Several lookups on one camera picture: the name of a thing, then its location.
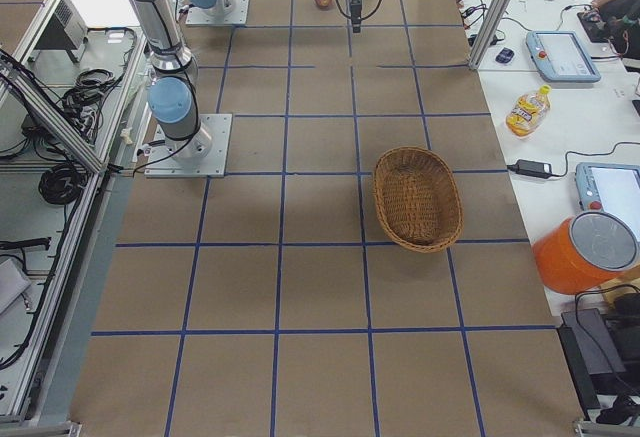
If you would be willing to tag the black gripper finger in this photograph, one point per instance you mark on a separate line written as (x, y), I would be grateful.
(356, 18)

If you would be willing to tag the woven wicker basket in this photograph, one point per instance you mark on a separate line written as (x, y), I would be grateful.
(417, 200)

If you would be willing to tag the yellow juice bottle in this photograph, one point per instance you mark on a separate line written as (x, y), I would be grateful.
(529, 111)

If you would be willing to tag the far blue teach pendant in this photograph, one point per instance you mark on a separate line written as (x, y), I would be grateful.
(560, 57)

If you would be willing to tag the blue teach pendant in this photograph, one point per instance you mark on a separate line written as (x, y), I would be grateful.
(560, 57)
(611, 188)

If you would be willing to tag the black power adapter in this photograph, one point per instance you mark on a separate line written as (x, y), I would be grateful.
(531, 168)

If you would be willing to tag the grey control box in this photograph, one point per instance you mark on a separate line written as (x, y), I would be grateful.
(65, 31)

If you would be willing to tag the near blue teach pendant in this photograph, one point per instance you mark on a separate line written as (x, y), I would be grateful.
(611, 188)

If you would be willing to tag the orange bucket with grey lid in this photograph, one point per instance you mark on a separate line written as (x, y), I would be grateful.
(585, 251)

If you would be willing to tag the black laptop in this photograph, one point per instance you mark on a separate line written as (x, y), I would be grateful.
(603, 361)

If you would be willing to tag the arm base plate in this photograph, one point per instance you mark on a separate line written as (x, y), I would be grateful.
(237, 17)
(205, 155)

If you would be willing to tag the aluminium frame post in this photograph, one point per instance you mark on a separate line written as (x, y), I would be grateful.
(486, 32)

